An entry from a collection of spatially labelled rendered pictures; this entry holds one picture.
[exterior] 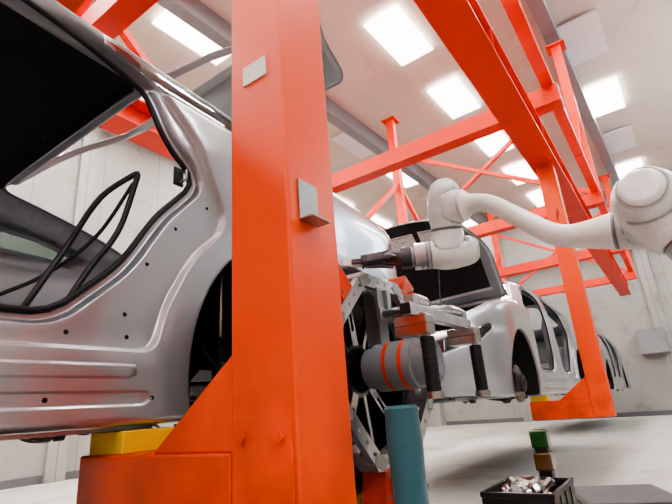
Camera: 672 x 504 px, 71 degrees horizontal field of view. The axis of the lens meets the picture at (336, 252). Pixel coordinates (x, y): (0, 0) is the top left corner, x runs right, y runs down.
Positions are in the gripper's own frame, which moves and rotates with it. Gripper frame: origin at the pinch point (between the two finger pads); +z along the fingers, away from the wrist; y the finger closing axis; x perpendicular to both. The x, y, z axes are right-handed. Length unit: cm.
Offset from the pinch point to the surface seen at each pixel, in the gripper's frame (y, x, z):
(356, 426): -23, -51, -2
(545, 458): -21, -60, -46
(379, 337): -7.8, -26.9, -8.1
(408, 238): 297, 126, -19
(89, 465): -41, -57, 58
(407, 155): 292, 219, -27
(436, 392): -31, -45, -22
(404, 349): -14.8, -32.0, -15.3
